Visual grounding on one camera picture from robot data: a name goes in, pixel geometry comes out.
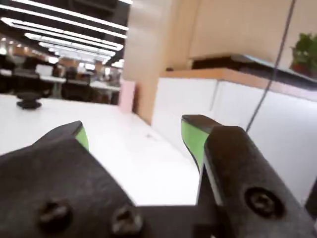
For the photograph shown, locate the black office chair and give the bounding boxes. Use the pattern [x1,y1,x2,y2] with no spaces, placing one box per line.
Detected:
[61,79,100,102]
[0,71,53,95]

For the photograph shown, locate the light wood counter top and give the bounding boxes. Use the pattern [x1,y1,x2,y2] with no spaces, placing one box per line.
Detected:
[159,68,317,102]

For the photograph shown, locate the black round stand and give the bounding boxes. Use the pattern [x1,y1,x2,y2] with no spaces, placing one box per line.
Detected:
[16,91,43,110]

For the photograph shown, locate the thin dark hanging cable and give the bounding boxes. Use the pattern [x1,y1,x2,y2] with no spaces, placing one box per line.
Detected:
[246,0,297,132]

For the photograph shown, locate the green potted plant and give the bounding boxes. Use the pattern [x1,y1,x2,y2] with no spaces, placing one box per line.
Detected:
[289,32,317,75]

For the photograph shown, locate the white ceiling light strip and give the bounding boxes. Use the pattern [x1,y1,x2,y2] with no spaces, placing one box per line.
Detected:
[1,17,124,50]

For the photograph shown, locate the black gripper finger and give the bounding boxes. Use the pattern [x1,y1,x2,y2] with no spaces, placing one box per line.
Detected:
[0,120,149,238]
[181,114,317,238]

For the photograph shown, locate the pink box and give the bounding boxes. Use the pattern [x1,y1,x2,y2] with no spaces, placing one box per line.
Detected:
[119,80,136,114]

